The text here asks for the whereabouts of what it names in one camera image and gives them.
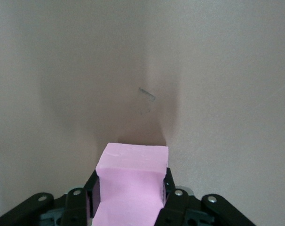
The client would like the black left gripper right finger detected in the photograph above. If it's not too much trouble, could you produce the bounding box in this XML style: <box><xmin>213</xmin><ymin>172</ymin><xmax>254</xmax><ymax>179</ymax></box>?
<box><xmin>156</xmin><ymin>167</ymin><xmax>253</xmax><ymax>226</ymax></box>

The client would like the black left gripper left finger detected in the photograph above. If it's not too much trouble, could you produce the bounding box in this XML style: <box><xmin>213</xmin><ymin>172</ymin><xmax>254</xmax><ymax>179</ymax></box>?
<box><xmin>0</xmin><ymin>169</ymin><xmax>101</xmax><ymax>226</ymax></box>

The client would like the brown table cover sheet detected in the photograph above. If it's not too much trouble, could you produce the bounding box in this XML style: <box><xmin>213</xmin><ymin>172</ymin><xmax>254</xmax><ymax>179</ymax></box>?
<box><xmin>0</xmin><ymin>0</ymin><xmax>285</xmax><ymax>226</ymax></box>

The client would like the pink foam cube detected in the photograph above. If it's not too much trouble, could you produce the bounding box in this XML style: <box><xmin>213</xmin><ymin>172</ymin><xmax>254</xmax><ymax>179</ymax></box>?
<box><xmin>92</xmin><ymin>142</ymin><xmax>169</xmax><ymax>226</ymax></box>

